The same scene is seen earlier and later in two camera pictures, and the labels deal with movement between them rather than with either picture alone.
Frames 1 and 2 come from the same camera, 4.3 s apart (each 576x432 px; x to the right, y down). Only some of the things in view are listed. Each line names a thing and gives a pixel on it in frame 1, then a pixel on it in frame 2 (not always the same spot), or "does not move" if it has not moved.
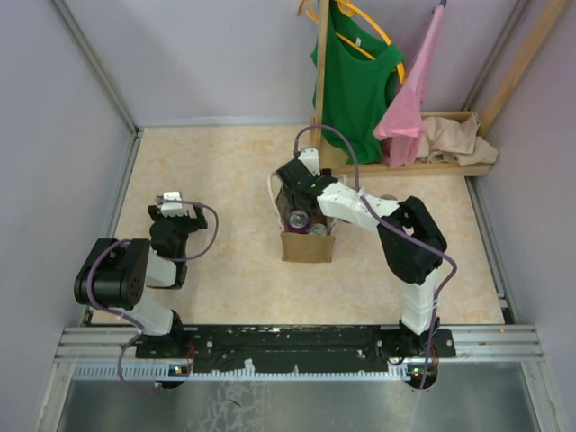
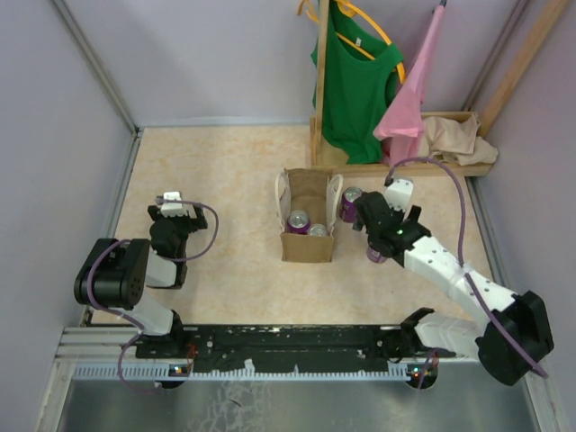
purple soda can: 298,221 does not move
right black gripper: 291,199 → 412,213
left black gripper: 200,222 does not move
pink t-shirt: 401,129 does not move
